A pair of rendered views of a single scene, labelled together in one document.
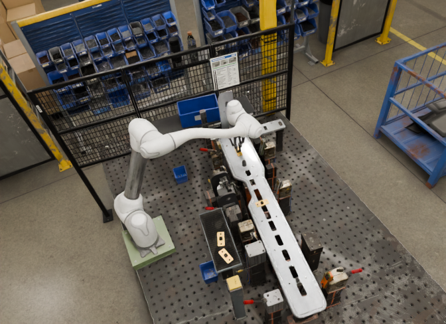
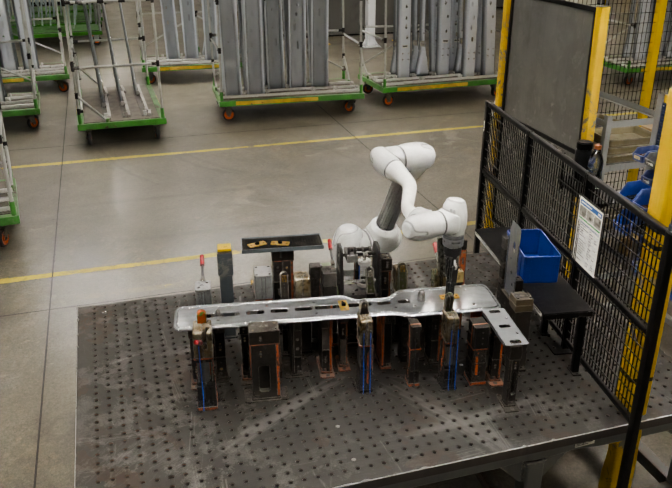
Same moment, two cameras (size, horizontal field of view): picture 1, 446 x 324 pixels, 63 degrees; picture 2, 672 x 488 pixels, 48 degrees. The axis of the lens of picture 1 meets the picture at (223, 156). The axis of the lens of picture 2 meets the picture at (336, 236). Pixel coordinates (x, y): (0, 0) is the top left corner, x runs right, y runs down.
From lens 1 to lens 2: 3.32 m
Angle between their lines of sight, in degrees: 74
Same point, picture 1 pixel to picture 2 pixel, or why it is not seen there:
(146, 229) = (337, 238)
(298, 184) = (418, 412)
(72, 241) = not seen: hidden behind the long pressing
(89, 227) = not seen: hidden behind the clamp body
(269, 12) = (657, 184)
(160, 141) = (383, 154)
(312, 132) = not seen: outside the picture
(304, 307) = (184, 314)
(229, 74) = (589, 246)
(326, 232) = (312, 423)
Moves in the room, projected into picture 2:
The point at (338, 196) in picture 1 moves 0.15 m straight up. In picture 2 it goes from (382, 454) to (383, 421)
